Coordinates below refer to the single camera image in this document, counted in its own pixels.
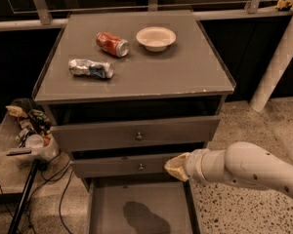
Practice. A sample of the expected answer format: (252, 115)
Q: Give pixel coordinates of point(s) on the grey top drawer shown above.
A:
(114, 135)

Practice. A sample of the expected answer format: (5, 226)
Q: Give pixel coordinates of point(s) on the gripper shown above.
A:
(194, 167)

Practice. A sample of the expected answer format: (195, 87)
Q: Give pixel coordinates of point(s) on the grey bottom drawer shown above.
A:
(141, 204)

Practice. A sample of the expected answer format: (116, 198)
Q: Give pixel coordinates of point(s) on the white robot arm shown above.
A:
(242, 164)

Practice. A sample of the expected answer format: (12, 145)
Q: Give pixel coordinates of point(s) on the white diagonal pole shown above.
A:
(276, 68)

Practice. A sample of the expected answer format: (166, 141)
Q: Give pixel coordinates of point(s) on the clear plastic trash bin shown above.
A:
(25, 133)

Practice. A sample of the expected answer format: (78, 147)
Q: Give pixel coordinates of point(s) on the grey drawer cabinet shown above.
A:
(188, 79)

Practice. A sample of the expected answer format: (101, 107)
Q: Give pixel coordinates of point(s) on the crushed silver blue can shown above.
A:
(87, 67)

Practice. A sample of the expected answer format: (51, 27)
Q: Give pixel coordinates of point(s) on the red soda can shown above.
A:
(112, 44)

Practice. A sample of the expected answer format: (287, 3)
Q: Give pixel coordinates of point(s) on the grey middle drawer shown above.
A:
(122, 166)

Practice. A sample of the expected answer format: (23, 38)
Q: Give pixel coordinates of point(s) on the metal railing frame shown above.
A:
(35, 14)

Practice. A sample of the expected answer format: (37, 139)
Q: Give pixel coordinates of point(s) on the black metal stand leg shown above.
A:
(24, 196)

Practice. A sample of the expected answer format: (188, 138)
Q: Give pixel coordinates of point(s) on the white paper bowl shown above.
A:
(156, 39)

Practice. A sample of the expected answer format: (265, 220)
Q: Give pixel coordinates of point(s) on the grey drawer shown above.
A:
(122, 166)
(141, 204)
(114, 135)

